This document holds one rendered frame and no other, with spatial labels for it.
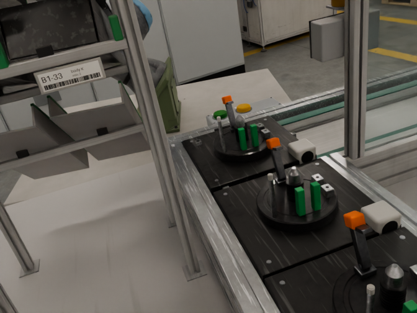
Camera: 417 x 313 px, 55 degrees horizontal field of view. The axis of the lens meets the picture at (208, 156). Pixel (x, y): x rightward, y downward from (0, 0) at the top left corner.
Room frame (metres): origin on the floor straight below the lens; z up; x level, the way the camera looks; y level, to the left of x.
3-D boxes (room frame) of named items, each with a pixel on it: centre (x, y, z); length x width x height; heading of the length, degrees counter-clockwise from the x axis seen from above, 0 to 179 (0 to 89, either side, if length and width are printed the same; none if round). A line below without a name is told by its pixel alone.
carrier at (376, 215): (0.56, -0.14, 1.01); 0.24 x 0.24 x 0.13; 12
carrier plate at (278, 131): (0.81, -0.08, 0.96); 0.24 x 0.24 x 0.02; 12
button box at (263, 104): (1.03, -0.12, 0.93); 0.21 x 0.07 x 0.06; 102
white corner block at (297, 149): (0.73, -0.20, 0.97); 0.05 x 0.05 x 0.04; 12
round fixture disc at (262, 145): (0.81, -0.08, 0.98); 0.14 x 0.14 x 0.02
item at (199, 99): (1.29, 0.13, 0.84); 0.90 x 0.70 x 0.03; 89
